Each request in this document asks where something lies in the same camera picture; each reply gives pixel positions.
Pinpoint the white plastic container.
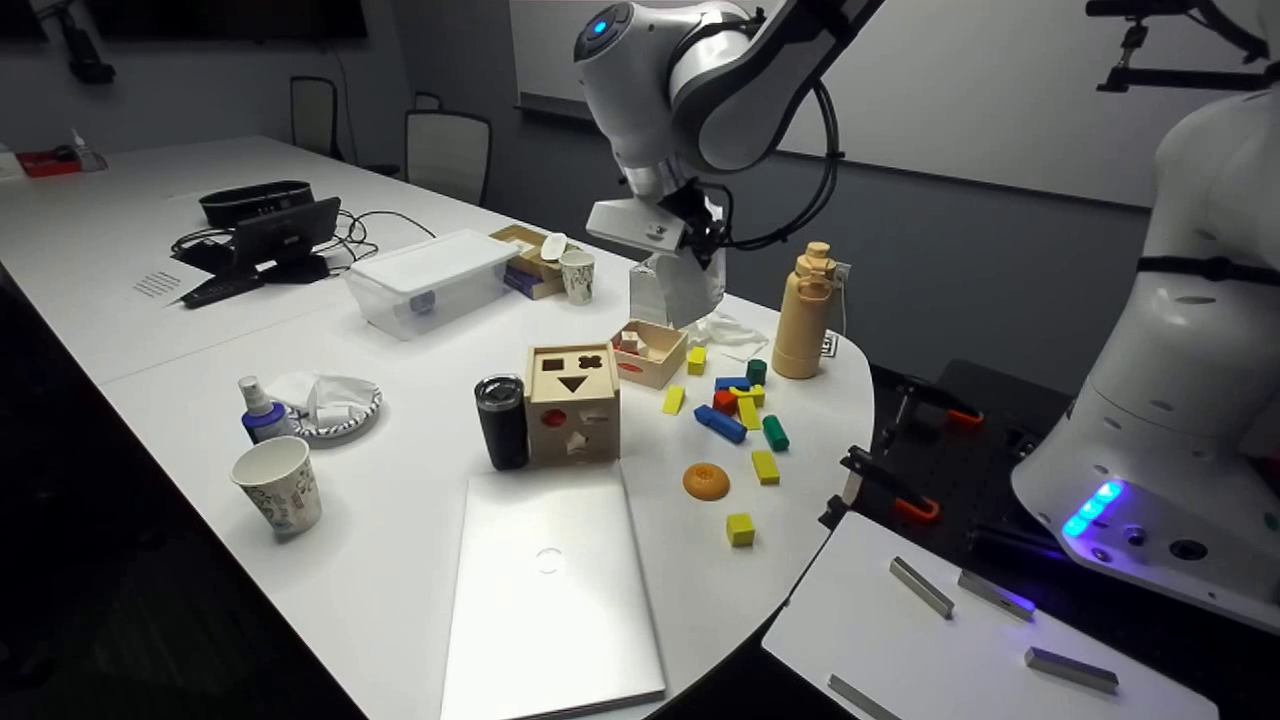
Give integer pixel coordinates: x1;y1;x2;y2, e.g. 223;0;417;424
339;226;519;341

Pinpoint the tangled table cable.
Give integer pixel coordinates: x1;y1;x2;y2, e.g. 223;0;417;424
314;202;441;272

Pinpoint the black tumbler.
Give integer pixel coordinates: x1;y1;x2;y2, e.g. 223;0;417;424
474;371;533;475

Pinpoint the long blue block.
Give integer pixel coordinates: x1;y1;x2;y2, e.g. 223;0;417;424
691;398;751;449

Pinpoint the black oval basket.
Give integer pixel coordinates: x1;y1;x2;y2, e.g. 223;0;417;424
198;176;320;232

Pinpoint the black camera on stand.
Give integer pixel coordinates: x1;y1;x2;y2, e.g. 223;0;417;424
31;0;121;88

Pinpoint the black clamp orange tip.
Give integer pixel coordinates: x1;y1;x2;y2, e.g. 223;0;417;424
837;442;949;527
885;371;991;436

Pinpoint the silver Dell laptop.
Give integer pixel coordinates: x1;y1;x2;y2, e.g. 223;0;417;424
438;469;671;720

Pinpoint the flat red item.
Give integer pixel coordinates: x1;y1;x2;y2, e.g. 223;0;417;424
15;140;112;178

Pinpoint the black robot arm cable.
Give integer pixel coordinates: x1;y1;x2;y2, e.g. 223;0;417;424
723;0;894;257

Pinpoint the grey wrist camera bar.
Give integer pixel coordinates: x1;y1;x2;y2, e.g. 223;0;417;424
583;195;691;259

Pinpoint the black wall screen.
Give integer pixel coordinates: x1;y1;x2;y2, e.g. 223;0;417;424
94;0;371;44

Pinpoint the orange dome block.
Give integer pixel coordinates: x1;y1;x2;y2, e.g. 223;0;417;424
682;461;737;503

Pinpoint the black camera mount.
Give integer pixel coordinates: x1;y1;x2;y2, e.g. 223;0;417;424
1086;0;1280;96

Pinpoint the black laptop with cables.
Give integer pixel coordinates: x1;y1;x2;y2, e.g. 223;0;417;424
175;192;348;313

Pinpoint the open cardboard box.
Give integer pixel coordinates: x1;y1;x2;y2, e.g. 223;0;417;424
489;219;574;303

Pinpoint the grey office chair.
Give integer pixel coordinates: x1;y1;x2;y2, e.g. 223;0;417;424
289;73;348;160
399;107;499;207

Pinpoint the tan insulated bottle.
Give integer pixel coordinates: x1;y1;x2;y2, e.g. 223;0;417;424
772;236;848;382

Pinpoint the grey metal bar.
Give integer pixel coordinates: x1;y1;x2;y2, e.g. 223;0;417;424
825;673;901;720
1019;643;1123;699
958;567;1042;622
888;550;962;622

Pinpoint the wooden shape sorter cube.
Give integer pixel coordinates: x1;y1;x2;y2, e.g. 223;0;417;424
519;341;623;471

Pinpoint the crumpled clear plastic bag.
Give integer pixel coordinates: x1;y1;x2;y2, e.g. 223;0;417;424
704;307;785;355

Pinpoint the white board sheet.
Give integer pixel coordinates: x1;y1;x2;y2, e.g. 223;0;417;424
758;509;1223;720

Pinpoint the small spray bottle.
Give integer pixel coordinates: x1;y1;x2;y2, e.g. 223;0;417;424
237;371;298;442

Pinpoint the patterned paper cup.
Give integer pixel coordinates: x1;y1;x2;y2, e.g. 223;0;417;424
234;433;327;542
558;246;602;303

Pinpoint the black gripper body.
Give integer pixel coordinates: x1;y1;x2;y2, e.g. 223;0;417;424
663;178;737;239

